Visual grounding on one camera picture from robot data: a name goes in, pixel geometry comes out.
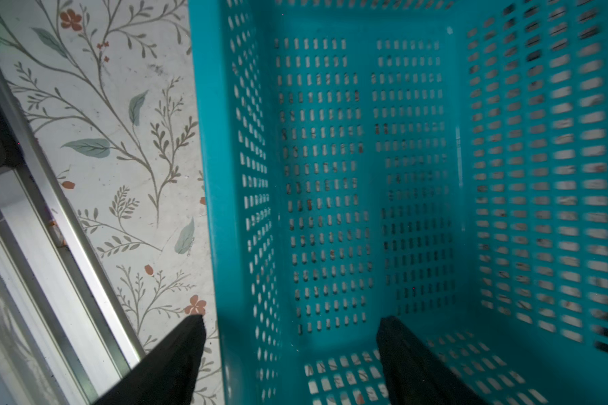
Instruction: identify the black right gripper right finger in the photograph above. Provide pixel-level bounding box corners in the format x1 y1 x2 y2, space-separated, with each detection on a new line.
376 317 485 405

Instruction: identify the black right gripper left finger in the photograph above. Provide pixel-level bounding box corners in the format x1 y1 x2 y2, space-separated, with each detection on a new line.
96 315 206 405

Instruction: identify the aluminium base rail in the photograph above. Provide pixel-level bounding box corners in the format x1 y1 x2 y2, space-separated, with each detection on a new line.
0 71 143 404

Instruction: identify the teal plastic basket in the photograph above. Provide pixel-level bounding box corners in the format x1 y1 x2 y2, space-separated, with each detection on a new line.
188 1 608 404

